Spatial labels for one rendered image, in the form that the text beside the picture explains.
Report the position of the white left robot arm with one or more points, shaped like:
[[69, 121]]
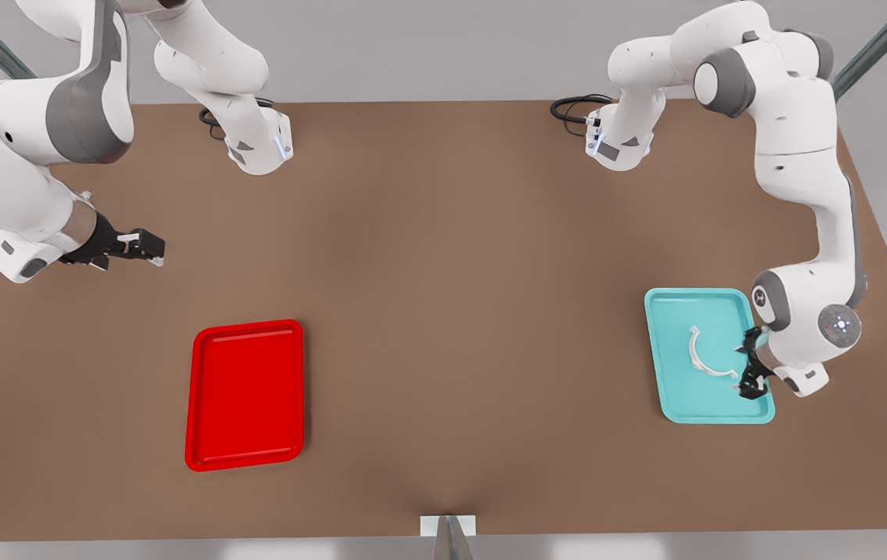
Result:
[[797, 155]]

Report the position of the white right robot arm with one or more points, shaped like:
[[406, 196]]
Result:
[[15, 140]]

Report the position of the white drainage pipe clamp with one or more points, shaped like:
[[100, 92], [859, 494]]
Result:
[[693, 356]]

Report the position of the cyan rectangular tray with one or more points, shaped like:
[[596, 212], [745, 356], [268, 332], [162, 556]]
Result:
[[680, 389]]

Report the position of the red rectangular tray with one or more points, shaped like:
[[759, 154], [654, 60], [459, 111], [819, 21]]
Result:
[[245, 395]]

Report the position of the white post foot plate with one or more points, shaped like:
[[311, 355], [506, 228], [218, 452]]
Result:
[[427, 526]]

